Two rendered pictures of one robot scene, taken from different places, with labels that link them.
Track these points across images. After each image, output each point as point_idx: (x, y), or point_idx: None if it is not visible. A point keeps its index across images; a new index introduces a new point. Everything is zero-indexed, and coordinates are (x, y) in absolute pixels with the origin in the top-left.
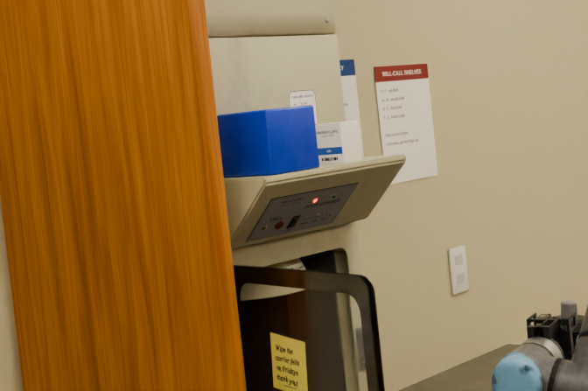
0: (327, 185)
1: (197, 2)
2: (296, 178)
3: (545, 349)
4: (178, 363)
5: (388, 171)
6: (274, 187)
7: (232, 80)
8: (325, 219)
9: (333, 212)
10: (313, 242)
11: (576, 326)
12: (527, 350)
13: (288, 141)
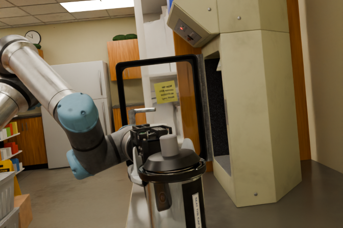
0: (175, 22)
1: None
2: (167, 21)
3: (125, 133)
4: None
5: (177, 10)
6: (169, 25)
7: None
8: (197, 36)
9: (194, 32)
10: (213, 46)
11: (136, 144)
12: (128, 127)
13: (168, 5)
